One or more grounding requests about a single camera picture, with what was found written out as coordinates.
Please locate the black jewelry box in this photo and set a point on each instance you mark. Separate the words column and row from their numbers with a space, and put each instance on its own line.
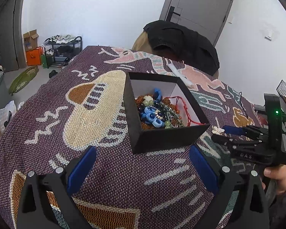
column 194, row 119

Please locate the green leaf-shaped mat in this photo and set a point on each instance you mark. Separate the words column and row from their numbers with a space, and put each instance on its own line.
column 23, row 79

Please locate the tan chair back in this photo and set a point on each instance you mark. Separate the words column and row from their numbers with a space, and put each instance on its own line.
column 140, row 42

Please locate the black knitted garment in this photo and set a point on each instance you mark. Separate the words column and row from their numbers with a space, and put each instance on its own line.
column 161, row 27

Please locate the black shoe rack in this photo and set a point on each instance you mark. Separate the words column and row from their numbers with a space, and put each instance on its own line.
column 59, row 50

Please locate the grey door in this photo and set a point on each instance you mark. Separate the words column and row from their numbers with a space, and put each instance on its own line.
column 207, row 17

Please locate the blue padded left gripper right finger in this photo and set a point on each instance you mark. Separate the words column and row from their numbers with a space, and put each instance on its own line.
column 208, row 176

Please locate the purple patterned woven blanket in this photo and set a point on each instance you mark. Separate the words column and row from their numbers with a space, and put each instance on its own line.
column 83, row 106

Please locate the white butterfly hair clip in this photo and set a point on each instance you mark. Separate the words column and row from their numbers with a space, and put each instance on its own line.
column 218, row 130

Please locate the person's right hand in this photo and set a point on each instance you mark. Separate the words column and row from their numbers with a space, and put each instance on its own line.
column 277, row 173

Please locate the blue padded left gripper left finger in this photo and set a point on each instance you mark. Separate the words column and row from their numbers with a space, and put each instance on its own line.
column 79, row 168

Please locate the white fabric strip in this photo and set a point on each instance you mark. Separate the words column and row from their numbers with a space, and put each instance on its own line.
column 178, row 74

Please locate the blue flower bead ornament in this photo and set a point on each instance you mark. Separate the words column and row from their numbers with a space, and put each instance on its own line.
column 150, row 117

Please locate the orange box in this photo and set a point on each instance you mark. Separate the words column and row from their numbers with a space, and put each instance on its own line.
column 34, row 56

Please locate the brown cardboard box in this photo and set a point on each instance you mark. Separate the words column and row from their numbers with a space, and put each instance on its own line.
column 30, row 40

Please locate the black slippers pair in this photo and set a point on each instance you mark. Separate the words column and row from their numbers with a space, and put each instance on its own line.
column 52, row 73

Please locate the open box with packing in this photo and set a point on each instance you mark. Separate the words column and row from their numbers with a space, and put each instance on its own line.
column 7, row 113

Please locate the black door handle lock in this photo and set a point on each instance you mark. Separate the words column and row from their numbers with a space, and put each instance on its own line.
column 171, row 12

